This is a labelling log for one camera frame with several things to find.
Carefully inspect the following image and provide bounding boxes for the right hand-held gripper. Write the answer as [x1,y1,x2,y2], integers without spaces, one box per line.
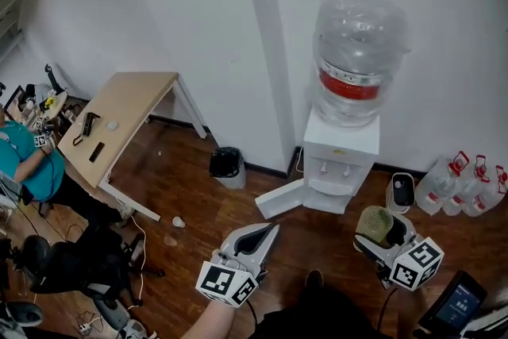
[353,212,445,293]

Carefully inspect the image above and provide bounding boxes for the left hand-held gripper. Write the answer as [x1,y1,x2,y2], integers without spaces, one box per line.
[195,222,281,309]

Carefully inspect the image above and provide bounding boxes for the green textured cup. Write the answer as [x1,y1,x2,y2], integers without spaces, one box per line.
[354,205,394,247]

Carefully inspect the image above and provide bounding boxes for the white water dispenser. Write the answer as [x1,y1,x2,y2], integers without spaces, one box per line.
[254,113,381,220]

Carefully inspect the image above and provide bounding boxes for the person's left forearm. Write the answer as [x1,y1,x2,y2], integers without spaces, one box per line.
[180,299,239,339]

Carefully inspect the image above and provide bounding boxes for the person's right forearm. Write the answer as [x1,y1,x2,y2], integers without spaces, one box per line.
[392,285,429,339]

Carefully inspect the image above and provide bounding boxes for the large clear water jug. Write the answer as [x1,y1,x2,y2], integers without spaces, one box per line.
[312,0,413,130]

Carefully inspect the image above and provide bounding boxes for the white small appliance black face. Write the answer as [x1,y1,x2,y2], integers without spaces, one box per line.
[385,171,417,214]

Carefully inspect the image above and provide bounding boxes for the person's black shoe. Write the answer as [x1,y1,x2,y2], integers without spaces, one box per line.
[304,269,325,293]

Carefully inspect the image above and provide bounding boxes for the bin with black bag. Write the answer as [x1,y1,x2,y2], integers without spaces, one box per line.
[208,146,247,190]

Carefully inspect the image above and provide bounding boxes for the black phone with lit screen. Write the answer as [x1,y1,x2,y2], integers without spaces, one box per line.
[417,269,488,332]

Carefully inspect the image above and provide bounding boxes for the person's black clothed body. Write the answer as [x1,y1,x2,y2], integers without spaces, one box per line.
[253,287,416,339]

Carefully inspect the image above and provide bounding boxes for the black office chair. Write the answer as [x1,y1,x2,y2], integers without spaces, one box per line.
[19,228,167,306]

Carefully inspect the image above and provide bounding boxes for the black rectangular block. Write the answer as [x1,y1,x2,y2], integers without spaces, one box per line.
[88,141,106,164]

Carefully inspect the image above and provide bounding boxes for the wooden table with white legs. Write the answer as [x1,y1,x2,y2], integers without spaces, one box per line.
[56,71,208,222]

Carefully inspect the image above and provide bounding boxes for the black hand tool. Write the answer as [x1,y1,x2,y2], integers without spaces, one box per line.
[72,111,101,147]

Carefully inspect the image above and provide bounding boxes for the cluttered round table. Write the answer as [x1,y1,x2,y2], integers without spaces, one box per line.
[19,83,69,120]

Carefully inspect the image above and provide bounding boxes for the black stand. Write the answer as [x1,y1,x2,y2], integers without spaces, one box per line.
[44,64,65,93]

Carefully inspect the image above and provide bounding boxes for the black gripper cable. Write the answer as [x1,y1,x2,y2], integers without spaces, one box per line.
[375,287,399,335]

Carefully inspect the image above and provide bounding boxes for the clear bottle with red handle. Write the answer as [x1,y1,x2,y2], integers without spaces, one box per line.
[442,154,492,217]
[462,164,508,218]
[414,150,470,216]

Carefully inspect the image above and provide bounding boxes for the white floor cable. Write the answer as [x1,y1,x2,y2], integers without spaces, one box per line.
[126,212,148,309]

